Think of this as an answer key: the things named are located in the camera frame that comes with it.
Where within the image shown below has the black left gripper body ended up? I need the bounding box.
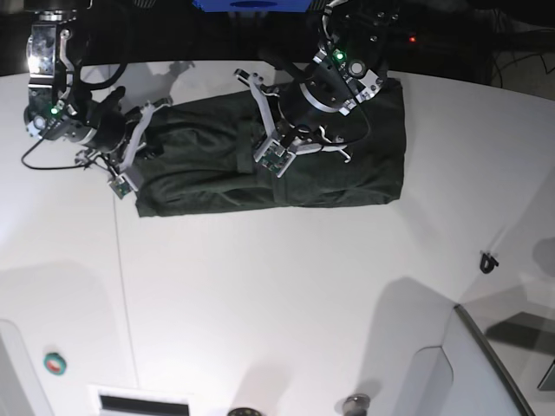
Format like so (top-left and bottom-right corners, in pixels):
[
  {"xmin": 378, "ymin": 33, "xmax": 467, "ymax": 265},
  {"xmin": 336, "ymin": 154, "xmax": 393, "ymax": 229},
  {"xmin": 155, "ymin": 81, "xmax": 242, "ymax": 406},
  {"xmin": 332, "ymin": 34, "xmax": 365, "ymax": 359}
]
[{"xmin": 259, "ymin": 42, "xmax": 387, "ymax": 139}]

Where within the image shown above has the dark green t-shirt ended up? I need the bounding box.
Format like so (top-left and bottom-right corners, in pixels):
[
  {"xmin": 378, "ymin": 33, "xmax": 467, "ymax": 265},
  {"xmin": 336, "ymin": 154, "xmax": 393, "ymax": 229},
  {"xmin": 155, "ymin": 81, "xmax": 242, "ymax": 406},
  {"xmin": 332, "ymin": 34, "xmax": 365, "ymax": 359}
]
[{"xmin": 135, "ymin": 91, "xmax": 404, "ymax": 218}]

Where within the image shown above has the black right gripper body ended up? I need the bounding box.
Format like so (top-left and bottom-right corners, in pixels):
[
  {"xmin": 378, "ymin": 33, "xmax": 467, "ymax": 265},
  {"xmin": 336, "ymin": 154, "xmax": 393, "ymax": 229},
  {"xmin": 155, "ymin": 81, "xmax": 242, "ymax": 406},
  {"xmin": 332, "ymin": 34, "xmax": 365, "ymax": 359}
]
[{"xmin": 55, "ymin": 86, "xmax": 134, "ymax": 154}]

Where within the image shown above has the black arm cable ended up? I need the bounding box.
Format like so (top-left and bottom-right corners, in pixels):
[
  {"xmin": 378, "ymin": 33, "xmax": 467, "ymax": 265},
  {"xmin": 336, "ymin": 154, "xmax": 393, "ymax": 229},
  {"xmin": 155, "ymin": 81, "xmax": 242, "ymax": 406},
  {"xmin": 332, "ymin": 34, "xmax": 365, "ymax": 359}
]
[
  {"xmin": 20, "ymin": 138, "xmax": 83, "ymax": 171},
  {"xmin": 329, "ymin": 103, "xmax": 372, "ymax": 148}
]

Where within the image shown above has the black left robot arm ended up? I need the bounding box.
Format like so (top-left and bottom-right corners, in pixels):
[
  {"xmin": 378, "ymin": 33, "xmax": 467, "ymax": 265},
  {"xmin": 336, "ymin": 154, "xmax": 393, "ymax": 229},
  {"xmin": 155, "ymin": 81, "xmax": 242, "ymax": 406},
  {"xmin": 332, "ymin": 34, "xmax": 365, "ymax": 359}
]
[{"xmin": 235, "ymin": 1, "xmax": 416, "ymax": 183}]

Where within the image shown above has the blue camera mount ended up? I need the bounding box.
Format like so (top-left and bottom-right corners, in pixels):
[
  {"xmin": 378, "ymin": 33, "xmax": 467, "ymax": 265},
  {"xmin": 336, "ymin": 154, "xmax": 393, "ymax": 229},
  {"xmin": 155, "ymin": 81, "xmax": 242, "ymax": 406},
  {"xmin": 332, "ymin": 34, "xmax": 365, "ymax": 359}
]
[{"xmin": 193, "ymin": 0, "xmax": 312, "ymax": 13}]

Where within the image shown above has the round metal knob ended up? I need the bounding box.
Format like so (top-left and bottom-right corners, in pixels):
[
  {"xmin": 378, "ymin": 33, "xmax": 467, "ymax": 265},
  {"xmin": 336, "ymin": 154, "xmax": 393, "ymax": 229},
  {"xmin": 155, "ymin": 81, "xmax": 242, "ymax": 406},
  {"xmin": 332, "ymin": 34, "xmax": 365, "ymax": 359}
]
[{"xmin": 342, "ymin": 393, "xmax": 371, "ymax": 416}]

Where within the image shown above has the green red tape roll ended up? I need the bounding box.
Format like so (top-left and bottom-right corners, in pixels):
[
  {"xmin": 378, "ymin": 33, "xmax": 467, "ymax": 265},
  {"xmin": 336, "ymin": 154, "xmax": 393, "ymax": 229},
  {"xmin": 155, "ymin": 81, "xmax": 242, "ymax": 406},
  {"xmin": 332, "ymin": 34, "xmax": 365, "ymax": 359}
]
[{"xmin": 43, "ymin": 352, "xmax": 67, "ymax": 376}]

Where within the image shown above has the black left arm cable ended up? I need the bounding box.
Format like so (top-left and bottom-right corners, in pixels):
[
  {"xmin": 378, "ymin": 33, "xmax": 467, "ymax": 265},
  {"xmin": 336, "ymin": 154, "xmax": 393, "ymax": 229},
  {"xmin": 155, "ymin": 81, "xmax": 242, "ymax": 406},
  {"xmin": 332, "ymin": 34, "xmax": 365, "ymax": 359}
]
[{"xmin": 329, "ymin": 103, "xmax": 372, "ymax": 148}]

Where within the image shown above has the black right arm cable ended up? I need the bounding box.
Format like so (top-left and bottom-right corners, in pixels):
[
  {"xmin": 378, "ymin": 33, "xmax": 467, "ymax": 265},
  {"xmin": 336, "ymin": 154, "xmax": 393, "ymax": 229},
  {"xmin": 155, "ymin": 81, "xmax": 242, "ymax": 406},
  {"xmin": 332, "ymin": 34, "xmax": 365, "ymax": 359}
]
[{"xmin": 20, "ymin": 138, "xmax": 83, "ymax": 171}]

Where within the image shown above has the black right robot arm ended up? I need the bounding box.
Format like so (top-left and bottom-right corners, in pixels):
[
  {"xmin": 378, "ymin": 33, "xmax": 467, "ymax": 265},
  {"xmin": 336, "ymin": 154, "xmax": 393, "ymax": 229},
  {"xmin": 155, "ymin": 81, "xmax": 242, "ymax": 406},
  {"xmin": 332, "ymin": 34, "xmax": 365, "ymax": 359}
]
[{"xmin": 23, "ymin": 1, "xmax": 173, "ymax": 198}]

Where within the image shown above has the small black clip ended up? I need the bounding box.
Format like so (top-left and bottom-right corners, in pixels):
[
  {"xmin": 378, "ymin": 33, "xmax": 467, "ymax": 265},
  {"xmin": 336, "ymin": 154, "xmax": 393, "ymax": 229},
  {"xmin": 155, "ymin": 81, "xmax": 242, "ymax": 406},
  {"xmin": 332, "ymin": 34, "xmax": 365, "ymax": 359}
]
[{"xmin": 479, "ymin": 250, "xmax": 500, "ymax": 275}]

